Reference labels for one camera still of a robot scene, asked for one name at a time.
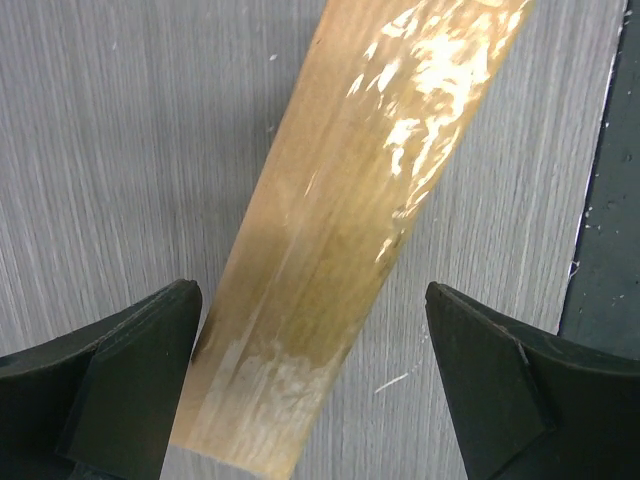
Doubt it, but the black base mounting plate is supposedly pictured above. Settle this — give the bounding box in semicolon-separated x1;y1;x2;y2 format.
559;1;639;359

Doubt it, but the brown cardboard express box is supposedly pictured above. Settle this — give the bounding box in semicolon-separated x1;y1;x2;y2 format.
170;1;531;479

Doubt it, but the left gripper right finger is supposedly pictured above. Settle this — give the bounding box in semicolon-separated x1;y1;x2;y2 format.
426;282;639;479

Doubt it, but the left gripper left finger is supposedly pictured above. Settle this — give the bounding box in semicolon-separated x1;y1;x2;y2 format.
1;279;202;479

